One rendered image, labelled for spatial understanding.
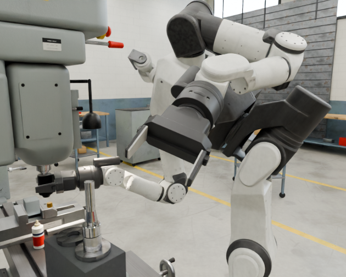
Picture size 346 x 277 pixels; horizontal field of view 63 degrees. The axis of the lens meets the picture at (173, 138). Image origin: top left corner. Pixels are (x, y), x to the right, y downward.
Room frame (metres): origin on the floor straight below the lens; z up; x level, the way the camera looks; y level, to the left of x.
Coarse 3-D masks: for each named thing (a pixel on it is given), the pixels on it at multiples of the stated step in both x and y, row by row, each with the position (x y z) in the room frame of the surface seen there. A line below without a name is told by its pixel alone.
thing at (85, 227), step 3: (84, 222) 0.68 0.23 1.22; (96, 222) 0.68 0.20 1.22; (99, 222) 0.68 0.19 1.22; (84, 225) 0.66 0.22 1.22; (87, 225) 0.66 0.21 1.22; (90, 225) 0.66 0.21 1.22; (93, 225) 0.66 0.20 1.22; (96, 225) 0.66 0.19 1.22; (99, 225) 0.67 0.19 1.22; (84, 228) 0.65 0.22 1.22; (87, 228) 0.65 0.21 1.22; (90, 228) 0.65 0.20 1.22; (93, 228) 0.65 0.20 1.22; (96, 228) 0.66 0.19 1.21; (99, 228) 0.67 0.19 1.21
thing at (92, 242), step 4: (100, 228) 0.67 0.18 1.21; (84, 232) 0.65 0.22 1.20; (88, 232) 0.65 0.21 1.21; (92, 232) 0.65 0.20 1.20; (96, 232) 0.66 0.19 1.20; (100, 232) 0.67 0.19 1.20; (84, 236) 0.65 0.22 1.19; (88, 236) 0.65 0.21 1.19; (92, 236) 0.65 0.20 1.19; (96, 236) 0.66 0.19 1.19; (100, 236) 0.67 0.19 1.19; (84, 240) 0.65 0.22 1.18; (88, 240) 0.65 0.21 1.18; (92, 240) 0.65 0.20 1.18; (96, 240) 0.66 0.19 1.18; (100, 240) 0.67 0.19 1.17; (84, 244) 0.66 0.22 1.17; (88, 244) 0.65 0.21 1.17; (92, 244) 0.65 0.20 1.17; (96, 244) 0.66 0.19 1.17; (100, 244) 0.66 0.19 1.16; (84, 248) 0.66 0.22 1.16; (88, 248) 0.65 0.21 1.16; (92, 248) 0.65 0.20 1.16; (96, 248) 0.65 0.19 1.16; (100, 248) 0.66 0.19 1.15
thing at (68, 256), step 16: (48, 240) 0.73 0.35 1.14; (64, 240) 0.71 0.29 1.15; (80, 240) 0.71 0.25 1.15; (48, 256) 0.72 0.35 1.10; (64, 256) 0.66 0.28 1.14; (80, 256) 0.63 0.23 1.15; (96, 256) 0.63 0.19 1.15; (112, 256) 0.65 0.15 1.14; (48, 272) 0.72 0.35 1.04; (64, 272) 0.66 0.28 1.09; (80, 272) 0.60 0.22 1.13; (96, 272) 0.61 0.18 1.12; (112, 272) 0.64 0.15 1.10
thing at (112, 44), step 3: (87, 42) 0.94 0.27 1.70; (90, 42) 0.95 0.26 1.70; (93, 42) 0.95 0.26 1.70; (96, 42) 0.96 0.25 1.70; (99, 42) 0.97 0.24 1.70; (102, 42) 0.97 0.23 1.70; (105, 42) 0.98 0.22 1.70; (108, 42) 0.99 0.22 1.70; (111, 42) 0.99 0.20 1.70; (114, 42) 1.00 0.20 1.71; (117, 42) 1.01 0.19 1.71; (120, 42) 1.02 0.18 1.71; (102, 45) 0.98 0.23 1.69; (105, 45) 0.98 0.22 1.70; (108, 45) 0.99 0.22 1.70; (111, 45) 0.99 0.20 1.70; (114, 45) 1.00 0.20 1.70; (117, 45) 1.00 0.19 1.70; (120, 45) 1.01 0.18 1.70; (123, 45) 1.02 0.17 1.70
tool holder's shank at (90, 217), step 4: (88, 180) 0.68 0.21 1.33; (92, 180) 0.68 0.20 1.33; (84, 184) 0.67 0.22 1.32; (88, 184) 0.66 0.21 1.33; (92, 184) 0.67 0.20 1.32; (88, 188) 0.66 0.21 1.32; (92, 188) 0.67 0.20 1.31; (88, 192) 0.66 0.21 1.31; (92, 192) 0.67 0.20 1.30; (88, 196) 0.66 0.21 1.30; (92, 196) 0.66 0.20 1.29; (88, 200) 0.66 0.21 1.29; (92, 200) 0.66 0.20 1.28; (88, 204) 0.66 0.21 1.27; (92, 204) 0.66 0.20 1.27; (88, 208) 0.66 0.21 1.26; (92, 208) 0.66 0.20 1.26; (88, 212) 0.66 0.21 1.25; (92, 212) 0.66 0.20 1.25; (88, 216) 0.66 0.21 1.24; (92, 216) 0.66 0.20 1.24; (96, 216) 0.67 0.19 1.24; (88, 220) 0.66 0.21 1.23; (92, 220) 0.66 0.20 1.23; (96, 220) 0.67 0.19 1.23; (88, 224) 0.66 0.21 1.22; (92, 224) 0.66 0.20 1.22
